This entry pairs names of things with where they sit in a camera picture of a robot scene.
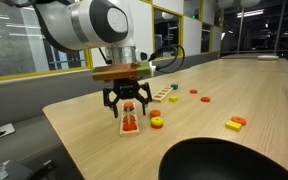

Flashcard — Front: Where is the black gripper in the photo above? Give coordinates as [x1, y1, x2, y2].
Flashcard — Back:
[102, 78, 153, 120]

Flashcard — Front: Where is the orange round peg token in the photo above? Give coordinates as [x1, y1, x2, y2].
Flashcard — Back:
[123, 101, 135, 110]
[122, 121, 138, 132]
[123, 114, 137, 124]

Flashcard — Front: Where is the wooden peg holder board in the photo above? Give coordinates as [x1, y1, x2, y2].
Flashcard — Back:
[118, 101, 141, 137]

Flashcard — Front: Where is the wooden slotted tray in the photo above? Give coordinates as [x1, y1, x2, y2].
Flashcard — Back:
[151, 86, 174, 103]

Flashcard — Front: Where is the black bowl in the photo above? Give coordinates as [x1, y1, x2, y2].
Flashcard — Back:
[158, 137, 288, 180]

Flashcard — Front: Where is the large yellow framed window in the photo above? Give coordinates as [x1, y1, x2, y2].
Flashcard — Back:
[0, 0, 94, 84]

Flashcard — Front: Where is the black metal stand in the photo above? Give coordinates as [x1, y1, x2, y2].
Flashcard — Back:
[0, 159, 57, 180]

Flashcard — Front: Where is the white pendant lamp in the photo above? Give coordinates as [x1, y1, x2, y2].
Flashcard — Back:
[240, 0, 262, 9]
[217, 0, 241, 10]

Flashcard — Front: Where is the long wooden table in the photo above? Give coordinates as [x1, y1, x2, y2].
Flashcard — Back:
[192, 57, 288, 74]

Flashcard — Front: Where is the white plate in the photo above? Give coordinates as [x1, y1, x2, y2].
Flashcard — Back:
[257, 54, 280, 61]

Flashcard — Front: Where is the fluorescent ceiling light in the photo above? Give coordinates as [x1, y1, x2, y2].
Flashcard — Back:
[236, 8, 266, 19]

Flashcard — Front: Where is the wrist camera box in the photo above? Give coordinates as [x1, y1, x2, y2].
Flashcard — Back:
[91, 61, 152, 82]

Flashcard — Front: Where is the yellow ring token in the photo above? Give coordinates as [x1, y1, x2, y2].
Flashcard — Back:
[150, 116, 164, 127]

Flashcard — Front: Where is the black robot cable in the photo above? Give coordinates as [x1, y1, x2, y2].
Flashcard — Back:
[149, 43, 186, 73]

